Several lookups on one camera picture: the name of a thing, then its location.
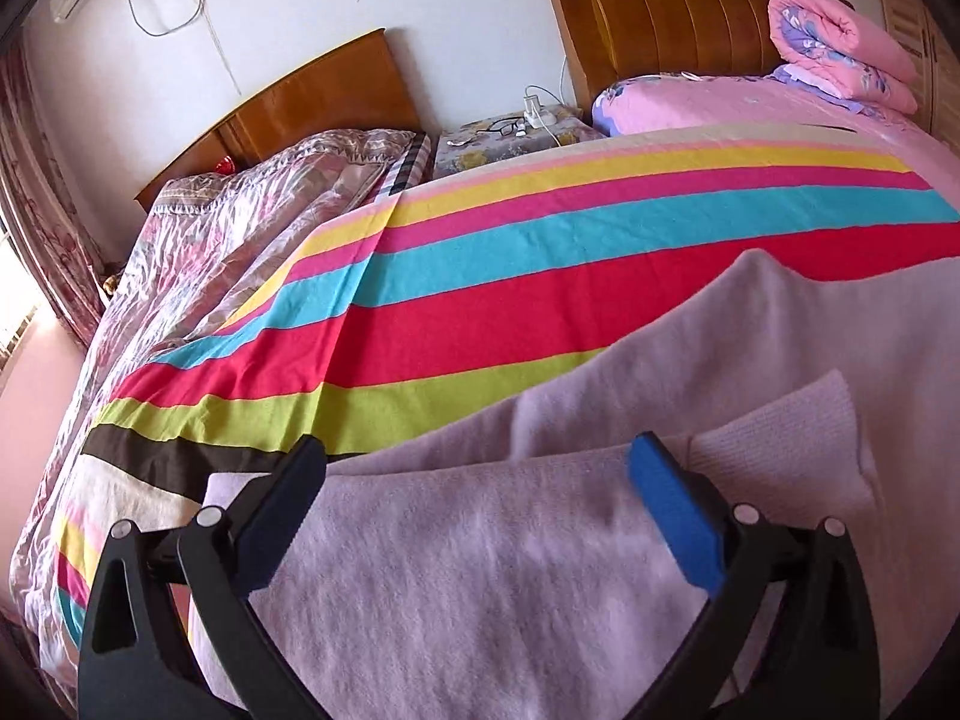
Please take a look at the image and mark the lilac sweatpants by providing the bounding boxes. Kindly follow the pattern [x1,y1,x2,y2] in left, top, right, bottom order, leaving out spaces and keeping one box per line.
[252,250,958,718]

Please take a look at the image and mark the window with bars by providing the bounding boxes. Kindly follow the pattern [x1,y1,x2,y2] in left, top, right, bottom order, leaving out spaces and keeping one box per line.
[0,234,41,369]

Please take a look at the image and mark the floral pink comforter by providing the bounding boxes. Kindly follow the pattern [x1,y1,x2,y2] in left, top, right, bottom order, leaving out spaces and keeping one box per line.
[10,128,431,695]

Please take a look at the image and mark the pink floral curtain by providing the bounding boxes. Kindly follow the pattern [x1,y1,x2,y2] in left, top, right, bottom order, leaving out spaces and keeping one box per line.
[2,39,106,346]

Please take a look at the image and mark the rainbow striped blanket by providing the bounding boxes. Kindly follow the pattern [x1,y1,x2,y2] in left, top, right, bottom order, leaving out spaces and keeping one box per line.
[52,122,958,647]

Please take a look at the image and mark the pink bed sheet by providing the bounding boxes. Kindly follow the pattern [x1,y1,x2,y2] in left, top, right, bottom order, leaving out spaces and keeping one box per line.
[590,75,958,205]

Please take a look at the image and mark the nightstand with floral cloth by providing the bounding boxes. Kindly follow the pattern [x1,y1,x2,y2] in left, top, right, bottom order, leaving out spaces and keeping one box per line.
[433,106,602,179]

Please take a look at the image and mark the left wooden headboard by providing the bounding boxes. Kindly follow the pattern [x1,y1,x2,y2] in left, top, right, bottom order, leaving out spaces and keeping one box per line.
[137,28,421,210]

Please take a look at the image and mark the wooden headboard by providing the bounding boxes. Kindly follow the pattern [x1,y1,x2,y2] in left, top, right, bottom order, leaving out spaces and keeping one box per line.
[533,0,853,119]
[137,28,421,210]

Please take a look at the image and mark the rolled pink floral quilt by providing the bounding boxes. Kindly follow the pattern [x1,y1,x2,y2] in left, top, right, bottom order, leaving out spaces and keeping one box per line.
[768,0,918,115]

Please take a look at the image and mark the light wooden wardrobe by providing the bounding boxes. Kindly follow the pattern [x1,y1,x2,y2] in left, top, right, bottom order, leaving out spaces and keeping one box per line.
[880,0,960,153]

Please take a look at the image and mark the right wooden headboard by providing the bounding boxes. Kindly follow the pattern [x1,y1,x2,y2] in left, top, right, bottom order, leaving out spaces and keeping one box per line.
[533,0,853,119]

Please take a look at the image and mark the air conditioner cable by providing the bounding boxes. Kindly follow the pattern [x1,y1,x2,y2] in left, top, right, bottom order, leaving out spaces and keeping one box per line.
[120,0,244,98]

